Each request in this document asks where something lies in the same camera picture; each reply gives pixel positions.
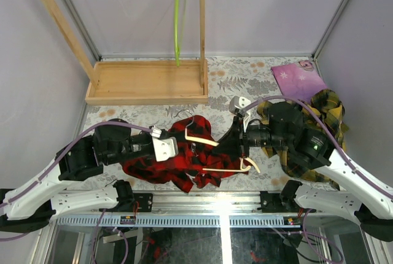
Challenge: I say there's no yellow black plaid shirt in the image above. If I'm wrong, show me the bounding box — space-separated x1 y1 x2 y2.
262 89 349 190

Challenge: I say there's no cream wooden hanger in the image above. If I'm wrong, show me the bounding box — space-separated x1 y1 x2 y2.
175 109 261 174

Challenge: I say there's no green hanger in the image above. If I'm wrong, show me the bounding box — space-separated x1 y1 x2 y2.
173 0 187 67

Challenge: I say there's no perforated cable duct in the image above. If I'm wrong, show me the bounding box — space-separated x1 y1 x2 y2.
57 214 301 228

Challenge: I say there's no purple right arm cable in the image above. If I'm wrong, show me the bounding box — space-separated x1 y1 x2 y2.
244 95 393 264

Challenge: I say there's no floral table mat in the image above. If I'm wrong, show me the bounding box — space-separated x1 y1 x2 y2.
66 56 349 192

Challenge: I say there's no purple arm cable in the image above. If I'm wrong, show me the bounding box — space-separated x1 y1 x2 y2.
0 122 154 264
244 95 393 264

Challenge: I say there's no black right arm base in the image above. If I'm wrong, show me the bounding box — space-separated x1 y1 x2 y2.
258 180 303 213

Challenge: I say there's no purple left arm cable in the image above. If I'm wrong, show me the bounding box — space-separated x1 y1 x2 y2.
0 122 154 264

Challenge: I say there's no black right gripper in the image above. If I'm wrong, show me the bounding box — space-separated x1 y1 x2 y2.
212 115 290 158

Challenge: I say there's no red black plaid shirt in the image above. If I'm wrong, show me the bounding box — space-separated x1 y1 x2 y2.
121 115 240 193

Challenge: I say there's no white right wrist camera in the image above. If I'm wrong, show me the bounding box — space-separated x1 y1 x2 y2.
229 96 251 132

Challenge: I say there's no purple folded cloth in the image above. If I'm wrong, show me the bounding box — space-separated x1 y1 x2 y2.
271 60 327 102

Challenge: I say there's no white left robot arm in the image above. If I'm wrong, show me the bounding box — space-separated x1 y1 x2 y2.
1 119 161 234

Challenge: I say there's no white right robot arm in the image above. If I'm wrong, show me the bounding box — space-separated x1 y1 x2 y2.
214 96 392 242

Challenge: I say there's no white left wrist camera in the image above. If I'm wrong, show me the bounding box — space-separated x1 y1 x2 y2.
150 126 179 162

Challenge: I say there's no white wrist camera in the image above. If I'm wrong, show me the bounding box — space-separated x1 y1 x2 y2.
150 126 179 162
229 96 251 132

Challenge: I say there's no aluminium front rail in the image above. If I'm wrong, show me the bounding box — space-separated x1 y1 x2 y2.
47 190 377 215

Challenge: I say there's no wooden clothes rack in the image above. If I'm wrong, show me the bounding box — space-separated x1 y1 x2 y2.
41 0 209 106

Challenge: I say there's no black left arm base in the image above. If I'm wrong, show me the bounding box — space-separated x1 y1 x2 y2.
119 193 154 213

